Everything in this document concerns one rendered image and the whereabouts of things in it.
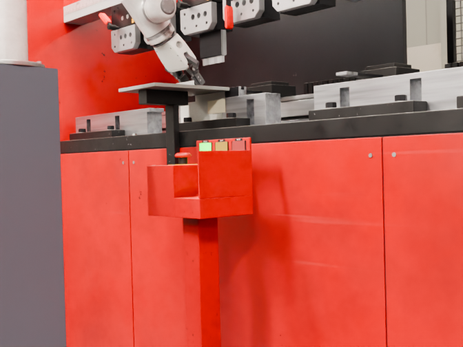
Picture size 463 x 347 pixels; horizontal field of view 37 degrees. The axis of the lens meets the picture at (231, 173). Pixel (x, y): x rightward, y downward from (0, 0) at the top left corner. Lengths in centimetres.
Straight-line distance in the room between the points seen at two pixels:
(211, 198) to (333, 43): 105
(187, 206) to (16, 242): 37
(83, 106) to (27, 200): 133
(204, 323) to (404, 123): 65
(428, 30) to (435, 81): 383
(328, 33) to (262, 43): 33
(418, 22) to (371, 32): 310
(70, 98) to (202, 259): 133
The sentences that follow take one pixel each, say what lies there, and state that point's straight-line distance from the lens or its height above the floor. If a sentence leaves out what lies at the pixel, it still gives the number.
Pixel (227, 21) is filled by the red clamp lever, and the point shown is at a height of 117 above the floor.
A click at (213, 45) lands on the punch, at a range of 211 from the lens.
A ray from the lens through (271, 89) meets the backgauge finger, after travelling 218.
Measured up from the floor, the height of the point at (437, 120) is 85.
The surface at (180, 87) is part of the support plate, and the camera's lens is 192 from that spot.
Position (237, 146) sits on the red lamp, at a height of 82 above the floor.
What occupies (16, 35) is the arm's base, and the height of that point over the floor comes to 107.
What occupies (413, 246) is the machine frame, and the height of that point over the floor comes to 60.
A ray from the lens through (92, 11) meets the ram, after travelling 265.
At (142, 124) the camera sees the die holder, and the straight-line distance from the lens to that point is 235.
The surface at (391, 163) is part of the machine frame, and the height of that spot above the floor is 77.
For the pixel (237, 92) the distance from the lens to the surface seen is 201.
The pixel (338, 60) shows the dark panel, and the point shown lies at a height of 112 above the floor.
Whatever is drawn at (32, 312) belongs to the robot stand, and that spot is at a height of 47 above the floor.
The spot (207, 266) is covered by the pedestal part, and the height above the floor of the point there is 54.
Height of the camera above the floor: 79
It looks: 1 degrees down
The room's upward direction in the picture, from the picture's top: 2 degrees counter-clockwise
